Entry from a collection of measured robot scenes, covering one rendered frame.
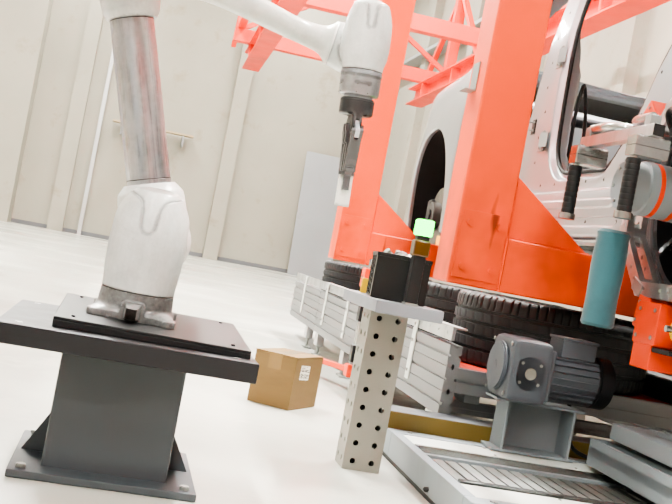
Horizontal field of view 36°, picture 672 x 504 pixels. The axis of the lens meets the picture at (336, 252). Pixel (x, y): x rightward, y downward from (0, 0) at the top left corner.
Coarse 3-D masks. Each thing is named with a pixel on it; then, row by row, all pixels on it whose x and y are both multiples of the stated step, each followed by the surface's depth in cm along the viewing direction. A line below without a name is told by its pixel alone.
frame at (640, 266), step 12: (624, 228) 288; (636, 228) 288; (636, 240) 287; (636, 252) 282; (648, 252) 283; (636, 264) 278; (648, 264) 280; (636, 276) 276; (648, 276) 278; (636, 288) 274; (648, 288) 268; (660, 288) 262
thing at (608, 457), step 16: (592, 448) 287; (608, 448) 278; (624, 448) 280; (592, 464) 285; (608, 464) 276; (624, 464) 267; (640, 464) 259; (656, 464) 262; (624, 480) 266; (640, 480) 258; (656, 480) 250; (656, 496) 249
